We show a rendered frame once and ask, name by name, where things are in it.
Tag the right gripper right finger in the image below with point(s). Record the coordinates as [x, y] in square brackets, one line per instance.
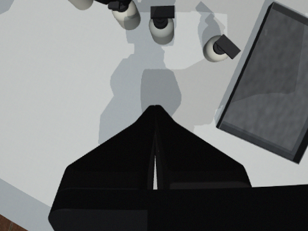
[189, 162]

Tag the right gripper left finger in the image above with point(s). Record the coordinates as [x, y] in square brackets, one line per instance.
[120, 161]

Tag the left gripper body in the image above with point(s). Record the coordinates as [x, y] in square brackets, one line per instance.
[124, 2]

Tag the grey tray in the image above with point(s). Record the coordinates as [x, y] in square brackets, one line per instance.
[269, 103]

